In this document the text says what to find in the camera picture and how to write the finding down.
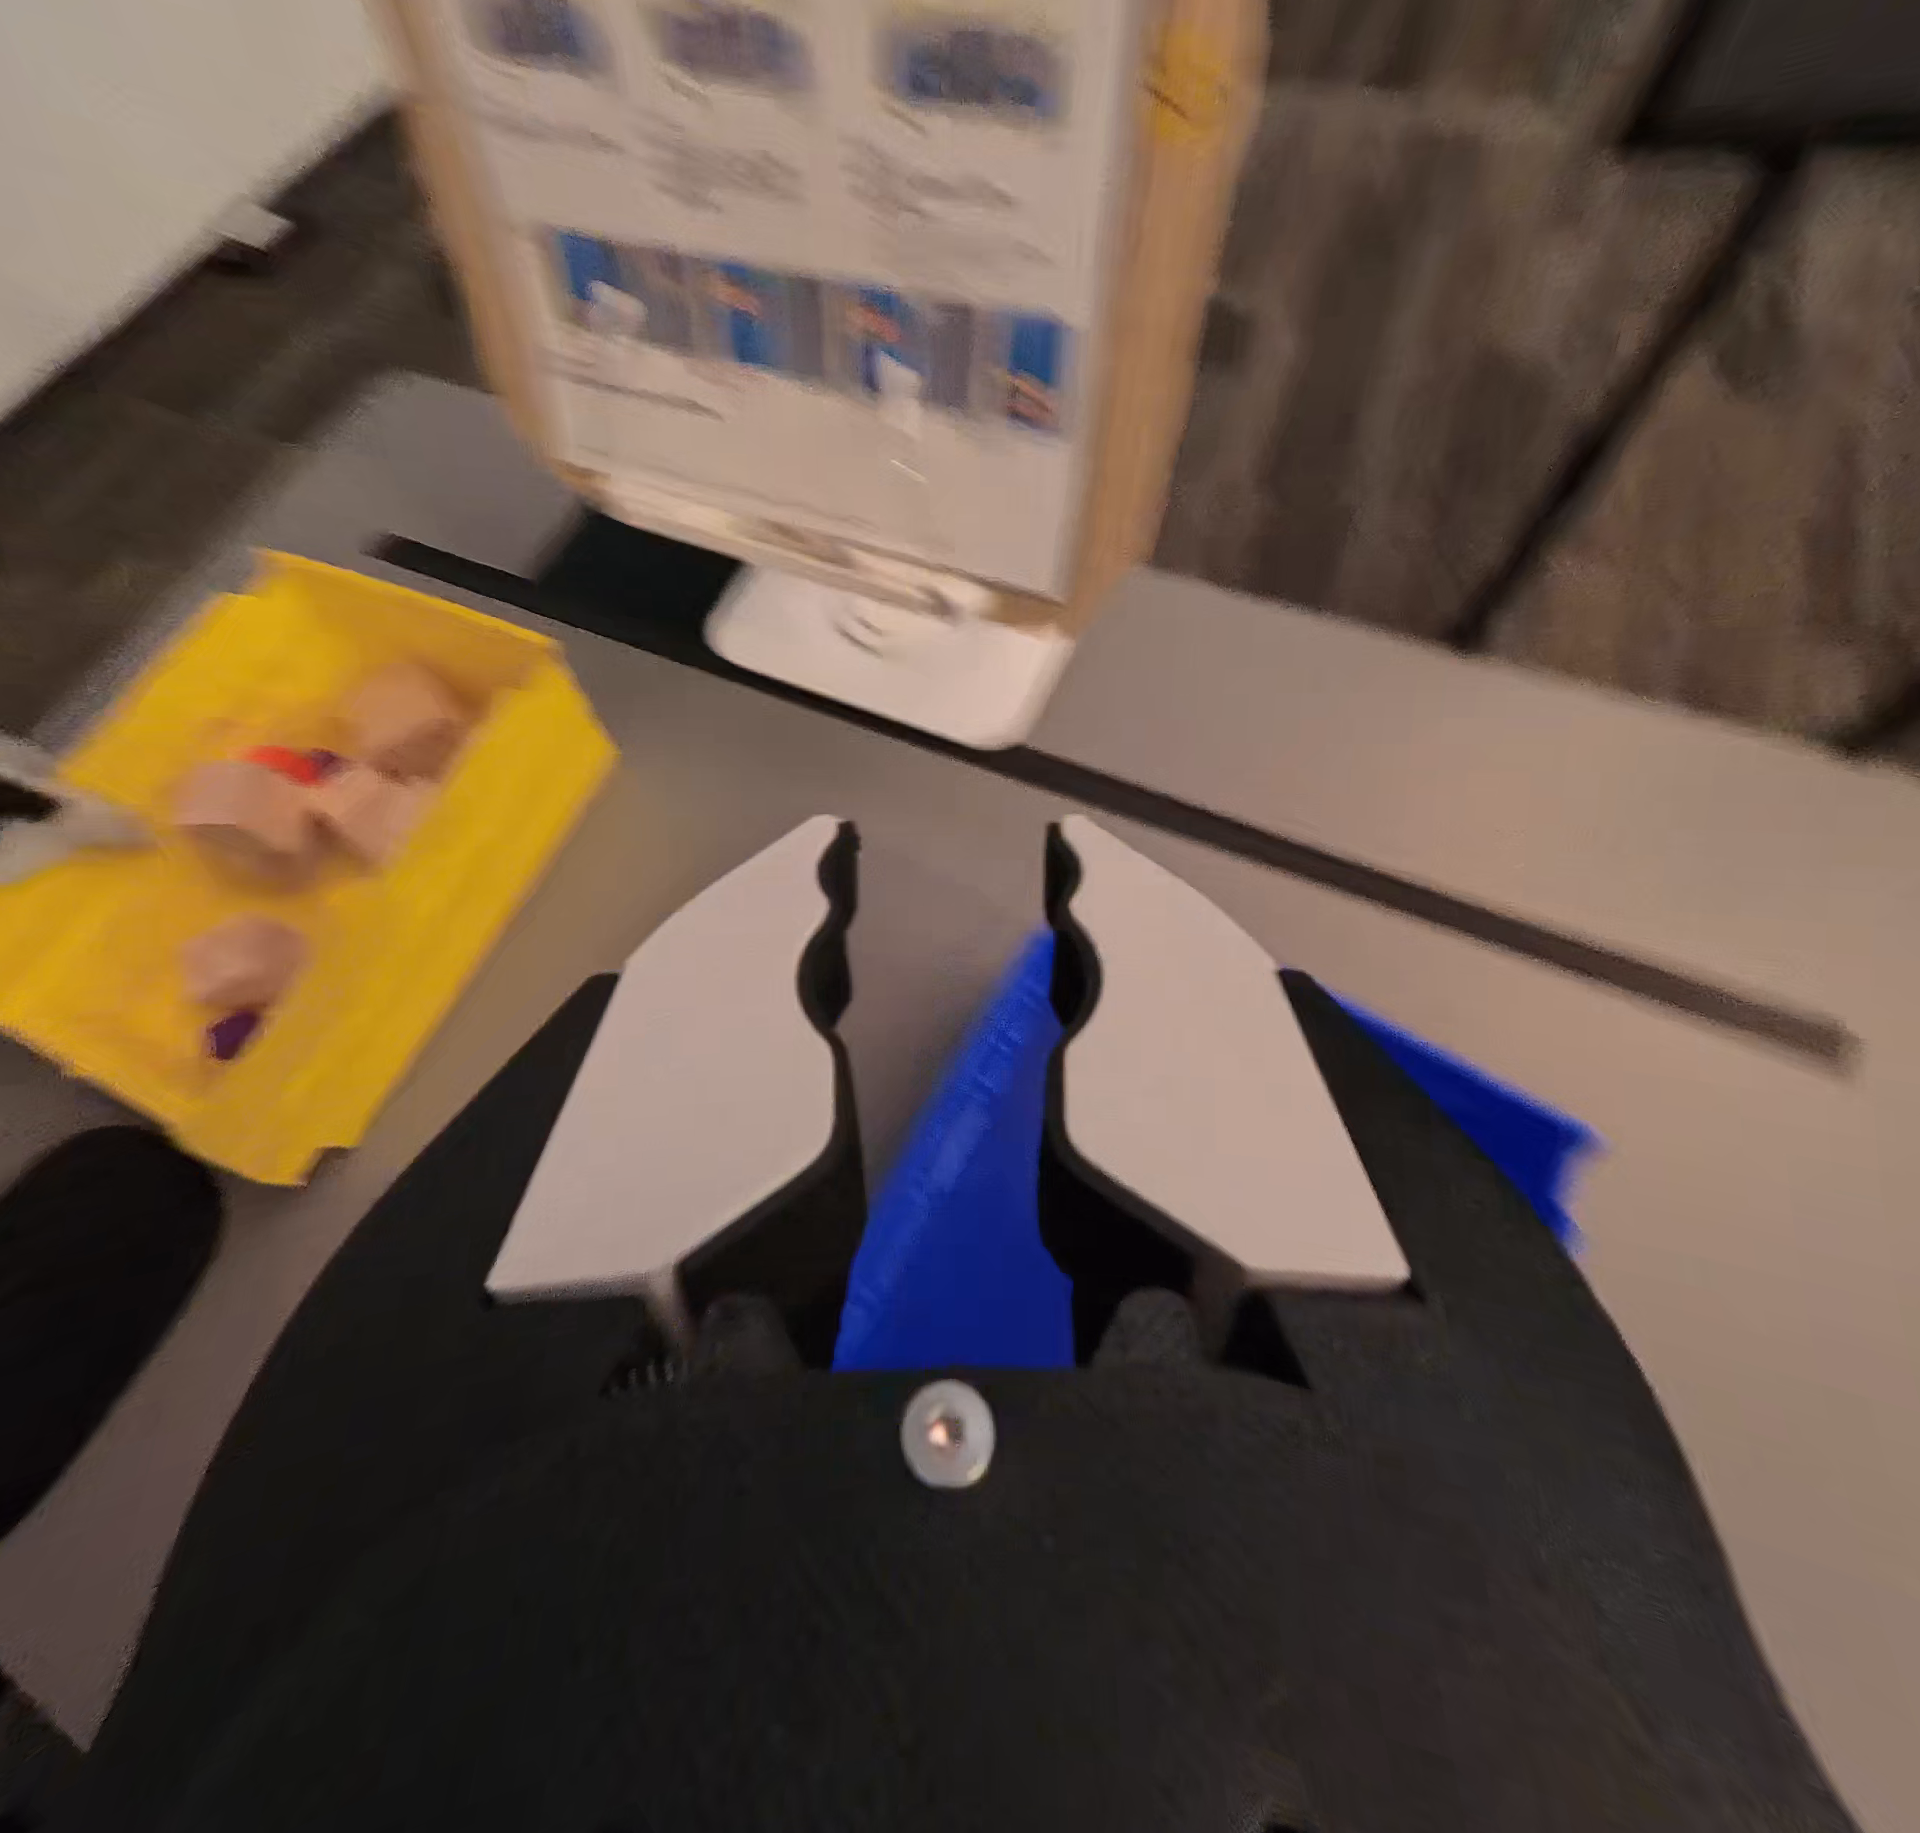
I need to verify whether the blue plastic box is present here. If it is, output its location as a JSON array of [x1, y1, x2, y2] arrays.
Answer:
[[834, 928, 1600, 1372]]

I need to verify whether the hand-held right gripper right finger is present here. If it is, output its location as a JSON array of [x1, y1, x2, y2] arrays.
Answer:
[[1042, 811, 1415, 1302]]

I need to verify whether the pile of coloured wooden cubes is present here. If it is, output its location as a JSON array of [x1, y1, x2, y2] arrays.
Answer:
[[172, 658, 484, 1062]]

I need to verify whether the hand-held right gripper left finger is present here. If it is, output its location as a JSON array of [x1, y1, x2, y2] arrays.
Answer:
[[484, 811, 869, 1302]]

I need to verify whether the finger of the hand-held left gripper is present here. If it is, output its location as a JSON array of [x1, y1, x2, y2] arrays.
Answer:
[[0, 733, 157, 890]]

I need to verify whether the yellow plastic box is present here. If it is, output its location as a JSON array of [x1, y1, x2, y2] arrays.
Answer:
[[0, 549, 620, 1187]]

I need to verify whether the printed instruction sheet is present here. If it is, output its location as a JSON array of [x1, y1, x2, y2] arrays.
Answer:
[[429, 0, 1159, 597]]

